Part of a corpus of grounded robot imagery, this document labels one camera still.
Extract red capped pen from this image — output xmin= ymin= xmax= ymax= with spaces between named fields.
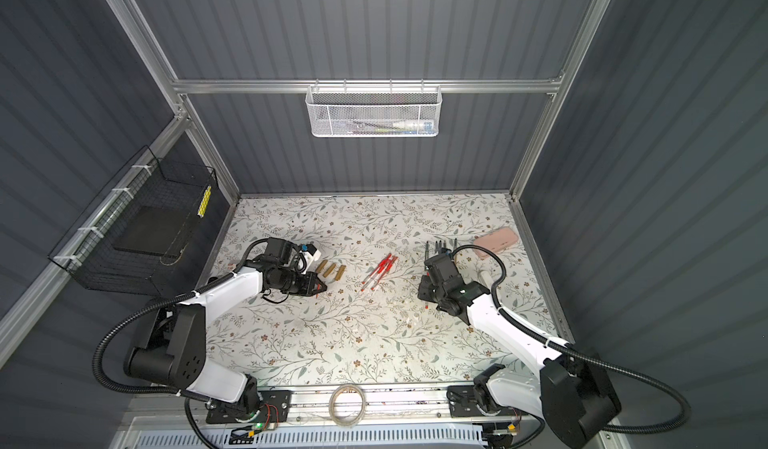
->
xmin=360 ymin=253 xmax=395 ymax=291
xmin=371 ymin=254 xmax=398 ymax=290

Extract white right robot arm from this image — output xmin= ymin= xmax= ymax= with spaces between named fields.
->
xmin=418 ymin=250 xmax=621 ymax=448

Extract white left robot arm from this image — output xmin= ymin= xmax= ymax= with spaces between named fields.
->
xmin=124 ymin=237 xmax=327 ymax=413

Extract pens in white basket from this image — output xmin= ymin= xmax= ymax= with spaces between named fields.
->
xmin=349 ymin=120 xmax=437 ymax=136

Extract pink glasses case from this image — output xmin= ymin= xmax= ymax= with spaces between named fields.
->
xmin=472 ymin=227 xmax=520 ymax=256

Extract yellow marker in basket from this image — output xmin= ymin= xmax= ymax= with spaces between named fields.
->
xmin=196 ymin=185 xmax=212 ymax=218

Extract black foam pad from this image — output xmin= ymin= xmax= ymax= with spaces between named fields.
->
xmin=113 ymin=206 xmax=188 ymax=259

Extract white vent grille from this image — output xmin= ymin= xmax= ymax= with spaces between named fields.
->
xmin=134 ymin=423 xmax=487 ymax=449

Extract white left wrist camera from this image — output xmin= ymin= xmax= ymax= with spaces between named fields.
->
xmin=299 ymin=243 xmax=321 ymax=271

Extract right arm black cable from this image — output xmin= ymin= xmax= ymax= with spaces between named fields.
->
xmin=449 ymin=243 xmax=692 ymax=449

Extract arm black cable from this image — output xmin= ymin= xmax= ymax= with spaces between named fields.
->
xmin=91 ymin=237 xmax=289 ymax=449
xmin=449 ymin=243 xmax=692 ymax=449

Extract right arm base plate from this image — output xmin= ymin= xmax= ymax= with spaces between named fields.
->
xmin=446 ymin=385 xmax=522 ymax=418

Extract coiled clear cable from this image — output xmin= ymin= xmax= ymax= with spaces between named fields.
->
xmin=328 ymin=383 xmax=368 ymax=429

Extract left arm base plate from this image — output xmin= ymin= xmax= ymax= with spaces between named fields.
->
xmin=205 ymin=390 xmax=293 ymax=424

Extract black wire basket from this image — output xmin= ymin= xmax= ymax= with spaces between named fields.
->
xmin=49 ymin=154 xmax=218 ymax=298

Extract white wire mesh basket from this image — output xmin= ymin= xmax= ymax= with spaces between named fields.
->
xmin=305 ymin=85 xmax=443 ymax=138

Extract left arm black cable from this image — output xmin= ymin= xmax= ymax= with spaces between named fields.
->
xmin=91 ymin=237 xmax=289 ymax=449

